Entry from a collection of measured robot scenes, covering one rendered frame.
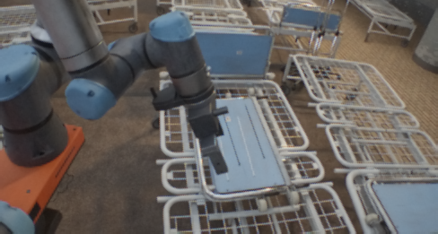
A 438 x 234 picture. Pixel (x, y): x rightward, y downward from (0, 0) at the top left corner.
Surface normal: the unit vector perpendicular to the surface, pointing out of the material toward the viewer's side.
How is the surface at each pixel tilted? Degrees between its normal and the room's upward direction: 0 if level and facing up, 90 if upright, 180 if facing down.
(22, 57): 8
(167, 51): 90
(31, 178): 0
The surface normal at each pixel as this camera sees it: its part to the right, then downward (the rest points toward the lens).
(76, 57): 0.17, 0.51
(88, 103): -0.25, 0.59
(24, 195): 0.11, -0.77
